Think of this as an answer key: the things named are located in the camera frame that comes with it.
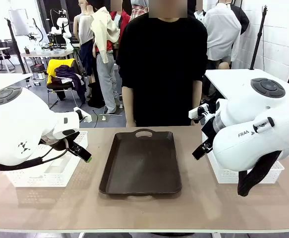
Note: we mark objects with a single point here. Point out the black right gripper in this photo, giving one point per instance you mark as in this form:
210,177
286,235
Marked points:
210,131

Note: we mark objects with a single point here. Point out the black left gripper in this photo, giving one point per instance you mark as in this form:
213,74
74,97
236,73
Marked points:
57,145

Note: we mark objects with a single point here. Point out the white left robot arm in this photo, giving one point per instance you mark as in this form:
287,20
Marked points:
15,124

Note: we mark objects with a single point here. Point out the person's right forearm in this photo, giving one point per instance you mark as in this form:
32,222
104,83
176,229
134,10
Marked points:
127,104

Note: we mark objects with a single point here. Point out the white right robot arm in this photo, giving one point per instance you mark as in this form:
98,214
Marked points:
246,138

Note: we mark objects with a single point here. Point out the person's left forearm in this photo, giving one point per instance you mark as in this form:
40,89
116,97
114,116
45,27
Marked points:
197,94

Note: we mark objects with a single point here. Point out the person's right hand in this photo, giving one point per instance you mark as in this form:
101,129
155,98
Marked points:
131,123

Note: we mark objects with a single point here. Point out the clear labelled bottle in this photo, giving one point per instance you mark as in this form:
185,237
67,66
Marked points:
58,164

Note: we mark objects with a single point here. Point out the white perforated plastic basket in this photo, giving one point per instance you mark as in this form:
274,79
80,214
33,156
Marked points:
47,179
227,176

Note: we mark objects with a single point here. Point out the dark brown plastic tray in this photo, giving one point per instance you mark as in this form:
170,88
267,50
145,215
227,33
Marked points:
140,162

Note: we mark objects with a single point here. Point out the black metal chair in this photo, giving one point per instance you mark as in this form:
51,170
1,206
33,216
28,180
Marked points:
60,86

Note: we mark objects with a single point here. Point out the purple clothes pile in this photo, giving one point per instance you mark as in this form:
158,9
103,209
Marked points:
68,74

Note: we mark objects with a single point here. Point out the yellow cloth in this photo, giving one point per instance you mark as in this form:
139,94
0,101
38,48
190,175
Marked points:
52,67

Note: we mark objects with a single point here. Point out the person in black shirt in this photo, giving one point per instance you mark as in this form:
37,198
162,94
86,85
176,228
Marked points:
162,69

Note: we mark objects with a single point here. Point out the mannequin with cream jacket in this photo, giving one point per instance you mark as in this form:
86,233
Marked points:
104,49

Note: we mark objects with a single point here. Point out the wooden background table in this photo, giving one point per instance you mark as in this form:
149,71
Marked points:
42,53

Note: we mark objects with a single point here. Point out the mannequin with beige top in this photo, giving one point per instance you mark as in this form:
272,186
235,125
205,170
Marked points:
84,37

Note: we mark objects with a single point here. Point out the mannequin with white shirt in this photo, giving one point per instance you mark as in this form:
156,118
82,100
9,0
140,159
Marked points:
222,32

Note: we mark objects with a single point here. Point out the black tripod stand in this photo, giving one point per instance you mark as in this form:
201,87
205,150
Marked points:
15,47
257,39

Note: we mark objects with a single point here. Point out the black office chair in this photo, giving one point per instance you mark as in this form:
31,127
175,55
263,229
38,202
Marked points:
1,54

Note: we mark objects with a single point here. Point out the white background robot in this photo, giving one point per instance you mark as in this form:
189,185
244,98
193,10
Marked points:
61,27

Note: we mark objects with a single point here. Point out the mannequin with red top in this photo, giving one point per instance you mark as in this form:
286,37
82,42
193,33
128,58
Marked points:
123,24

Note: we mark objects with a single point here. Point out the black hanging jacket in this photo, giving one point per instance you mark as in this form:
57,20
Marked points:
241,19

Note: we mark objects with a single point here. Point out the white reflector panel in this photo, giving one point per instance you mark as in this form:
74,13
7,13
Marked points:
19,22

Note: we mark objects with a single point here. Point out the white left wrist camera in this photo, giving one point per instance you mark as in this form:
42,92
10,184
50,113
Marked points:
83,116

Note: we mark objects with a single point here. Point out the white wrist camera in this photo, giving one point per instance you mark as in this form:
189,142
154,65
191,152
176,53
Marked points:
198,111
83,116

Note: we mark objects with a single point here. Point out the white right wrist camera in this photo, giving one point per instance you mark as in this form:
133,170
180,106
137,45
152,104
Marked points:
198,111

